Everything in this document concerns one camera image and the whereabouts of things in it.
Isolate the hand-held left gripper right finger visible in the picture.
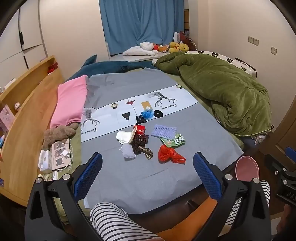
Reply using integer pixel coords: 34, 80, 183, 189
193, 152, 271, 241

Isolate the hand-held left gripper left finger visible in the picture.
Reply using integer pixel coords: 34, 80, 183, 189
24, 152, 103, 241

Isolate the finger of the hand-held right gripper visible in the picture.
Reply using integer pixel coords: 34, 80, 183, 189
264, 153, 289, 178
285, 146, 296, 163

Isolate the pink bin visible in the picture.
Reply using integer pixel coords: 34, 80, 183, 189
235, 156, 260, 182

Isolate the red plastic bag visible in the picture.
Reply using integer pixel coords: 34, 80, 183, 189
158, 144, 186, 164

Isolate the white foam net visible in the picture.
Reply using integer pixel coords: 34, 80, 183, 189
120, 143, 137, 159

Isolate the green panda packet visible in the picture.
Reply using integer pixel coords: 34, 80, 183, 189
159, 133, 186, 147

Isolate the white pouch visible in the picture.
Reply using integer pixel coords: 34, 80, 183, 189
116, 129, 139, 144

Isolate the brown leopard wrapper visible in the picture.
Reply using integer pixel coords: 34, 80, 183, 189
142, 147, 154, 161

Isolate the purple foam net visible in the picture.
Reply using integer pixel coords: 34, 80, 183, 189
151, 124, 177, 139

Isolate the blue plastic wrapper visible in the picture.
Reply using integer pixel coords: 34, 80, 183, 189
140, 109, 154, 120

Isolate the person's right hand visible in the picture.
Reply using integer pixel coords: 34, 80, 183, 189
277, 204, 296, 234

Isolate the person's right leg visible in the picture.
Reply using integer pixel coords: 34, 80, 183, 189
222, 180, 271, 227

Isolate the person's leg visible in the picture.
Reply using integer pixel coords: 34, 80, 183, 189
90, 202, 162, 241
222, 180, 271, 227

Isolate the brown wooden door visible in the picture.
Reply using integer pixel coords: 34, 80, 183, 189
259, 93, 296, 167

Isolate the plaid cloth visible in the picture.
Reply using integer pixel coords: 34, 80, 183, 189
251, 134, 269, 145

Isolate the olive green bed sheet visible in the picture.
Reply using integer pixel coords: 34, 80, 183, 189
44, 67, 245, 232

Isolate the white box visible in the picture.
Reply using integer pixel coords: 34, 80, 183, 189
38, 149, 53, 172

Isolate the grey printed sheet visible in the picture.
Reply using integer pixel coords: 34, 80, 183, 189
80, 67, 244, 215

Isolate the brown plush toy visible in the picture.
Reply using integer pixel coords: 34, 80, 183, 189
42, 123, 79, 151

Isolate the person's left leg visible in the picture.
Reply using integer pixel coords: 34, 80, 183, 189
90, 202, 162, 241

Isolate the pink pillow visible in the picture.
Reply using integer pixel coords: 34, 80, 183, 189
50, 75, 89, 129

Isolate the green fleece blanket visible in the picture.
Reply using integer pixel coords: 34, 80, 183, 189
151, 51, 275, 139

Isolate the wooden headboard shelf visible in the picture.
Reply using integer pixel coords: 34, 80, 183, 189
0, 55, 65, 207

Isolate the pink box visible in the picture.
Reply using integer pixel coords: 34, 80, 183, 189
0, 104, 15, 131

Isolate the blue shark plush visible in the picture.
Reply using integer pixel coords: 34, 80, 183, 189
65, 55, 158, 82

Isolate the white black flower pillow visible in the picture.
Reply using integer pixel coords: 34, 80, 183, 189
185, 50, 243, 70

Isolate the white paper card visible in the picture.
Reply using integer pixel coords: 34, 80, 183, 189
3, 79, 16, 90

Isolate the white plush toy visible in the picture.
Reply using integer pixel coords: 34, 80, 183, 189
122, 42, 159, 57

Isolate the dark red cushion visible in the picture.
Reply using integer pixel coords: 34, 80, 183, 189
179, 31, 198, 51

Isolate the white wardrobe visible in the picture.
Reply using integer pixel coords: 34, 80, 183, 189
0, 0, 48, 92

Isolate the blue curtain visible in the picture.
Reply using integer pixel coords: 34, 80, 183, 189
99, 0, 185, 62

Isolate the white charger cable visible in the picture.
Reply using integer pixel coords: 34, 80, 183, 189
53, 142, 74, 172

